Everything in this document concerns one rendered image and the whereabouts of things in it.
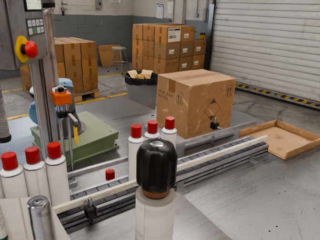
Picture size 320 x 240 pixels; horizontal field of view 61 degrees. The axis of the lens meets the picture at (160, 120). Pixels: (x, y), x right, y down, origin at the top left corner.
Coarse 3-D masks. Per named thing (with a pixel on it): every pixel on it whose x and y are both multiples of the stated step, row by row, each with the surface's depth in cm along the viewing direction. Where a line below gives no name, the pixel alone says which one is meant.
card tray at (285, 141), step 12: (276, 120) 151; (240, 132) 136; (252, 132) 142; (264, 132) 143; (276, 132) 143; (288, 132) 144; (300, 132) 140; (276, 144) 131; (288, 144) 131; (300, 144) 132; (312, 144) 128; (288, 156) 118
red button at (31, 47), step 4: (24, 44) 60; (28, 44) 59; (32, 44) 59; (36, 44) 61; (20, 48) 59; (24, 48) 59; (28, 48) 59; (32, 48) 59; (36, 48) 61; (24, 52) 60; (28, 52) 59; (32, 52) 59; (36, 52) 61; (28, 56) 60; (32, 56) 60
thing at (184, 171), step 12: (228, 144) 119; (264, 144) 121; (192, 156) 108; (228, 156) 109; (192, 168) 100; (120, 180) 91; (84, 192) 85; (120, 192) 85; (132, 192) 86; (96, 204) 80; (60, 216) 75
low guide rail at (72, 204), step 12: (240, 144) 111; (252, 144) 115; (204, 156) 101; (216, 156) 104; (180, 168) 95; (132, 180) 86; (96, 192) 79; (108, 192) 81; (60, 204) 74; (72, 204) 75
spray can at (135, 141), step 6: (132, 126) 83; (138, 126) 83; (132, 132) 83; (138, 132) 82; (132, 138) 83; (138, 138) 83; (132, 144) 83; (138, 144) 83; (132, 150) 84; (132, 156) 85; (132, 162) 85; (132, 168) 86; (132, 174) 87
